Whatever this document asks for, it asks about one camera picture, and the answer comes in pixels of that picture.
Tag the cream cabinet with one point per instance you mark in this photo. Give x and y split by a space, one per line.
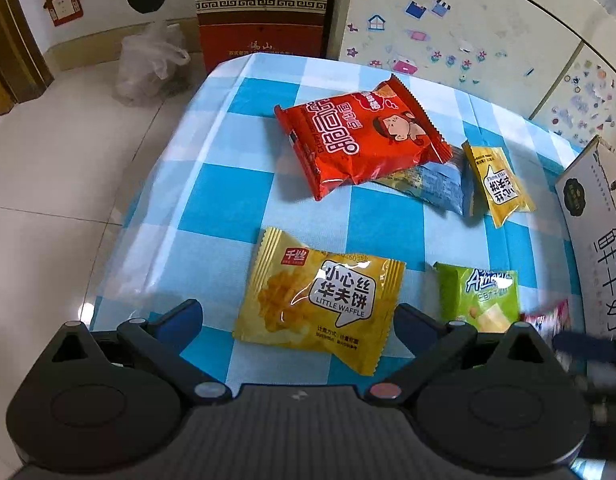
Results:
487 20

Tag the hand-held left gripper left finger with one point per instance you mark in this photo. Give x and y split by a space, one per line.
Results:
180 317

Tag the clear plastic bag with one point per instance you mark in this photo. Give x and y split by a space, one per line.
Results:
138 70

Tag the red snack packet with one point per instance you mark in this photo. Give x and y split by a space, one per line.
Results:
358 140

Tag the wooden door frame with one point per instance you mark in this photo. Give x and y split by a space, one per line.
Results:
13 50

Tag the blue white checked tablecloth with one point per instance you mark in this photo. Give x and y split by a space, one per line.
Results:
213 185

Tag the small yellow snack packet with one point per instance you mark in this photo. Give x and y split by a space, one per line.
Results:
502 185

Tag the red house wall sticker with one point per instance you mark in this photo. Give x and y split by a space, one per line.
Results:
63 7

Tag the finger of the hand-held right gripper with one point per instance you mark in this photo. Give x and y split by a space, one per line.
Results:
585 346

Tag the cardboard box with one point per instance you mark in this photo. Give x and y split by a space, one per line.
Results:
597 240

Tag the brown red cardboard carton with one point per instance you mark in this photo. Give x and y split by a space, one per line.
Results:
258 35

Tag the pink snack packet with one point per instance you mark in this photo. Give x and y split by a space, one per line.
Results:
547 317

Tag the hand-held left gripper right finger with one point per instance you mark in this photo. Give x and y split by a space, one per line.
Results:
413 321

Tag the light blue snack packet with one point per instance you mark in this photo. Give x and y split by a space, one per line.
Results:
437 186

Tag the large yellow waffle packet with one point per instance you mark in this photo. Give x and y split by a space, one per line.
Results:
313 300

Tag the green snack packet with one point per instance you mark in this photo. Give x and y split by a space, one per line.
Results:
477 290

